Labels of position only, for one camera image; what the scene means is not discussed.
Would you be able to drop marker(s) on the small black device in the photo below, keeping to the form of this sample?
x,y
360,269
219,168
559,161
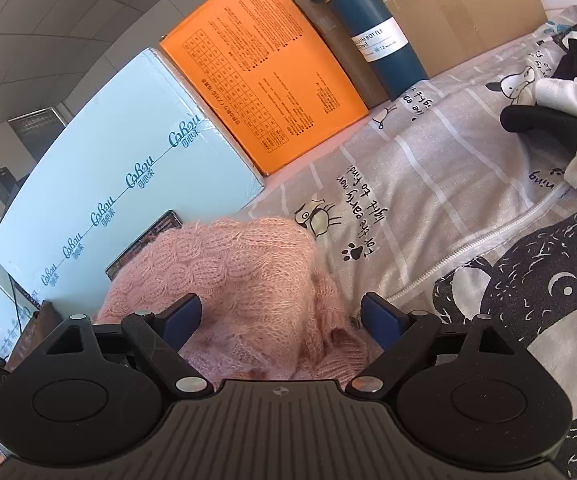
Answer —
x,y
1,177

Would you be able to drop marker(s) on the black rounded bar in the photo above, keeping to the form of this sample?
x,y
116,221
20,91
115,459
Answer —
x,y
533,119

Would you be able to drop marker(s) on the pink knitted sweater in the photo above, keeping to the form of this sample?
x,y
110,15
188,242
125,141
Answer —
x,y
248,280

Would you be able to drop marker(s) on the brown taped cardboard box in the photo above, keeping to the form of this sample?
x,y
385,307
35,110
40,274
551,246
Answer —
x,y
458,20

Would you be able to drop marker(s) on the orange carton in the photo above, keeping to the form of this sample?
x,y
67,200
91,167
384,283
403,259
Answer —
x,y
263,70

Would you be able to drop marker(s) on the smartphone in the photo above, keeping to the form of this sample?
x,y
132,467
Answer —
x,y
141,242

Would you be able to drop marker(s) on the dark blue vacuum bottle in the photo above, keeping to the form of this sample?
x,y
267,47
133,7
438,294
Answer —
x,y
368,35

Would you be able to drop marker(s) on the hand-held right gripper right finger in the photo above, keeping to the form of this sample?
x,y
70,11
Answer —
x,y
381,317

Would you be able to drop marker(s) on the grey striped printed bedsheet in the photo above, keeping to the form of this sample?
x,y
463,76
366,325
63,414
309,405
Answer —
x,y
418,160

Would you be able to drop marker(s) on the panda print white cloth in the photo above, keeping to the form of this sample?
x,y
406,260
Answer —
x,y
518,285

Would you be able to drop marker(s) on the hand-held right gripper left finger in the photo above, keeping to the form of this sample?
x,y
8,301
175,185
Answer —
x,y
183,317

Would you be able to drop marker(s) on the light blue carton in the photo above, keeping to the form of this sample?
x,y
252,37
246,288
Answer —
x,y
118,160

